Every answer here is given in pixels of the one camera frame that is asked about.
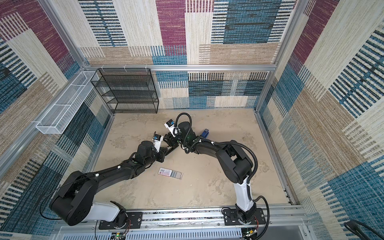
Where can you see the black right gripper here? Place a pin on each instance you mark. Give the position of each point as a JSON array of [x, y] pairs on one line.
[[170, 139]]

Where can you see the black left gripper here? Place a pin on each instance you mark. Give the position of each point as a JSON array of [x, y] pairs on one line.
[[161, 153]]

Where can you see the red white staple box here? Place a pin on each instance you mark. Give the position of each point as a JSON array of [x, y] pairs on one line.
[[165, 172]]

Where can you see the blue stapler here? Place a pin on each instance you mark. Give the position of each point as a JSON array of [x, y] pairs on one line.
[[205, 133]]

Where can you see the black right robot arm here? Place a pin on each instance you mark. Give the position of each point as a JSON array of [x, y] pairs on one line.
[[237, 161]]

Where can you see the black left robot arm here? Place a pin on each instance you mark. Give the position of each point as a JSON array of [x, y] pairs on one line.
[[74, 201]]

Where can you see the black mesh shelf rack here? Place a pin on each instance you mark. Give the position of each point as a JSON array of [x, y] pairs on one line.
[[129, 90]]

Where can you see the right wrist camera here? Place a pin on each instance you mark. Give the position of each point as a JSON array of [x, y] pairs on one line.
[[172, 127]]

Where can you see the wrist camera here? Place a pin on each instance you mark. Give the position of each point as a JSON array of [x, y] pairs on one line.
[[157, 140], [172, 127]]

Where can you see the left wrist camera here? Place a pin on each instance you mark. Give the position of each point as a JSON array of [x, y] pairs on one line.
[[157, 140]]

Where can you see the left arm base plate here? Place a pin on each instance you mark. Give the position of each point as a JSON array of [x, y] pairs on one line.
[[128, 220]]

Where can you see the aluminium front rail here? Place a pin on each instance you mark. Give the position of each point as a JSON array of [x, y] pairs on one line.
[[278, 222]]

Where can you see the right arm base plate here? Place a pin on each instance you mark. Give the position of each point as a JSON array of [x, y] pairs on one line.
[[234, 217]]

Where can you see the white wire mesh basket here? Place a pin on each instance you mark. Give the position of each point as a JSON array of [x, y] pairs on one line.
[[58, 117]]

